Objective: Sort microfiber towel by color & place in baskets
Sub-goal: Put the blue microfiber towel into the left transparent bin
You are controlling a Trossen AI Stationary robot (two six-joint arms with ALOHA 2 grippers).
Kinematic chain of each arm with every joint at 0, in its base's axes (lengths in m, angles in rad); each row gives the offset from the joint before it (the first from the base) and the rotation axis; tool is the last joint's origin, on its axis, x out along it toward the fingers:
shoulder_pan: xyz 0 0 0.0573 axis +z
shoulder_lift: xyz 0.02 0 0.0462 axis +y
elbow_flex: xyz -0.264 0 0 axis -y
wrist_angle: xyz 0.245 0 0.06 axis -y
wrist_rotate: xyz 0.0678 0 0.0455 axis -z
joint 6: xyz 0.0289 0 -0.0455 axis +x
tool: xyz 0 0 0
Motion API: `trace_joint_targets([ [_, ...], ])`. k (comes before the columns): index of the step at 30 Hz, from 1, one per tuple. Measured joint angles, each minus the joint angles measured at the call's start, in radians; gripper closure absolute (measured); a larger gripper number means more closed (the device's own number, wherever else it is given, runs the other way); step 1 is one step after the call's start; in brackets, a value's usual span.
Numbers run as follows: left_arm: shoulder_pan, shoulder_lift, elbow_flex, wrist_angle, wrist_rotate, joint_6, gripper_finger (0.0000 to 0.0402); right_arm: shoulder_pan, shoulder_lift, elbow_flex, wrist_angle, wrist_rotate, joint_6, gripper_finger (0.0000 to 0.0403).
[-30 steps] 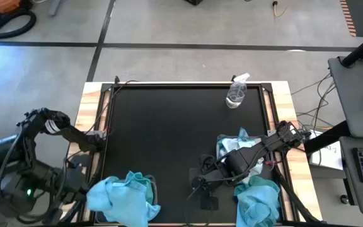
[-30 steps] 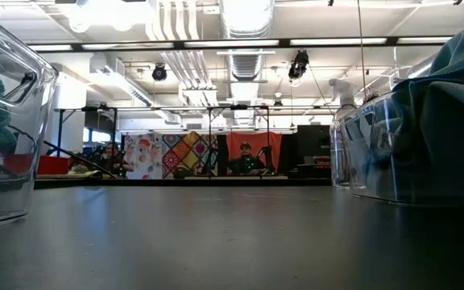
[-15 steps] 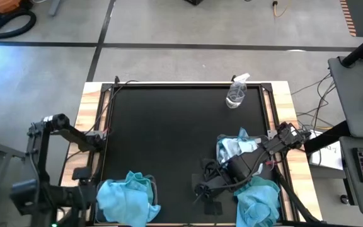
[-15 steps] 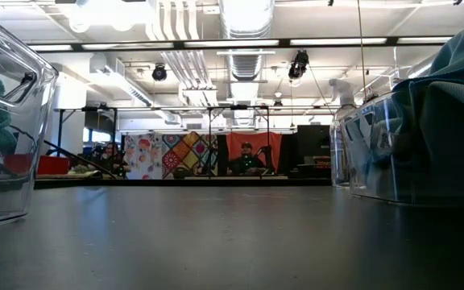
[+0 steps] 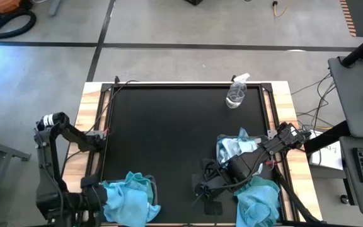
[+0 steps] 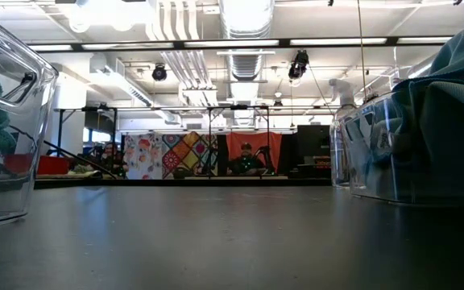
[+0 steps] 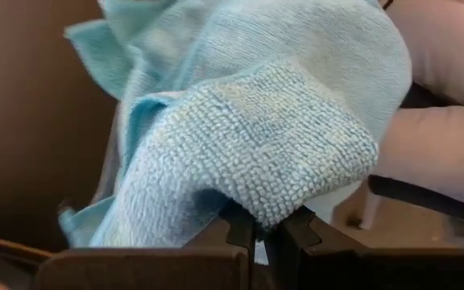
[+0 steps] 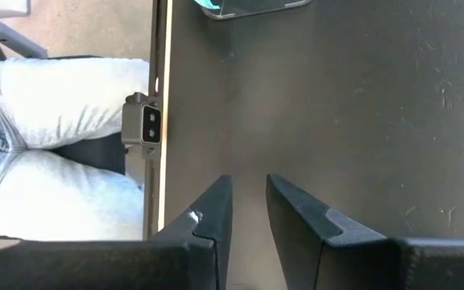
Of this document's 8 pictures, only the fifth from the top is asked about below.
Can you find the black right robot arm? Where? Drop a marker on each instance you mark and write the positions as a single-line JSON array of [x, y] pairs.
[[282, 138]]

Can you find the grey keyboard tray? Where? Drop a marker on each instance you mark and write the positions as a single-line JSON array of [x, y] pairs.
[[362, 195]]

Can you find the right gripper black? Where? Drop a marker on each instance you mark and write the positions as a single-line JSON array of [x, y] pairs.
[[216, 186]]

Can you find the black frame clamp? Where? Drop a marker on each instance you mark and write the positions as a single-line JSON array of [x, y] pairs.
[[116, 79]]

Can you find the black monitor pole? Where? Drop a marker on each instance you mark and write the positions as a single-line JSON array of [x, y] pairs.
[[362, 47]]

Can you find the orange shop vacuum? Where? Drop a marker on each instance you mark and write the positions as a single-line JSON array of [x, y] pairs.
[[5, 4]]

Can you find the black metal table frame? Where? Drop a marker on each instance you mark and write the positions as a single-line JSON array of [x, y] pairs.
[[184, 84]]

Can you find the white paper sheet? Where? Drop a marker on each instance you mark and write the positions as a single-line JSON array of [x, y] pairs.
[[329, 157]]

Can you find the clear spray bottle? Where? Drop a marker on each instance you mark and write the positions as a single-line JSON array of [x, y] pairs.
[[235, 96]]

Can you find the grey metal bar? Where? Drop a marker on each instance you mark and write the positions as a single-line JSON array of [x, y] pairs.
[[55, 7]]

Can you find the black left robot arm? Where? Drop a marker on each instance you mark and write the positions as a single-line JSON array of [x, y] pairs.
[[47, 164]]

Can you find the grey desk shelf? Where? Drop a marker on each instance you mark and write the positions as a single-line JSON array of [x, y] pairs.
[[351, 104]]

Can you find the black box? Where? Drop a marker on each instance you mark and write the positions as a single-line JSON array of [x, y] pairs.
[[194, 2]]

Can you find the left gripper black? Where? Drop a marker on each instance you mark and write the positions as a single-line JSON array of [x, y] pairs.
[[93, 197]]

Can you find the blue thin cloth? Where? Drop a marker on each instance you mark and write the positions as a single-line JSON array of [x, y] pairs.
[[243, 135]]

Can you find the black caster wheel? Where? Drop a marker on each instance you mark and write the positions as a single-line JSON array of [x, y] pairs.
[[344, 199]]

